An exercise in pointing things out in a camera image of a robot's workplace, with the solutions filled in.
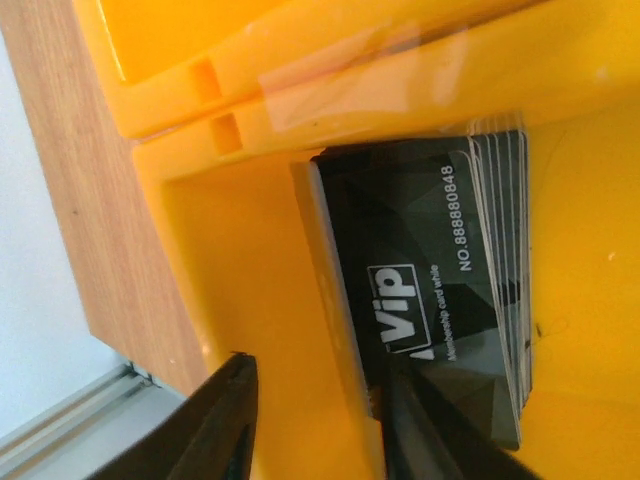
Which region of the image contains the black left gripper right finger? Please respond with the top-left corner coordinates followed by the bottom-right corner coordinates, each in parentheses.
top-left (382, 364), bottom-right (539, 479)

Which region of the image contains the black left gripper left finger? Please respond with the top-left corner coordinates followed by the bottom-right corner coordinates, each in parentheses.
top-left (99, 353), bottom-right (259, 479)

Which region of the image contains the yellow bin with black cards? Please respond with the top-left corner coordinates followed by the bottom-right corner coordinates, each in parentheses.
top-left (107, 1), bottom-right (639, 479)

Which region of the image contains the yellow bin with red cards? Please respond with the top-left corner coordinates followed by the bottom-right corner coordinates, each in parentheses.
top-left (74, 1), bottom-right (525, 139)

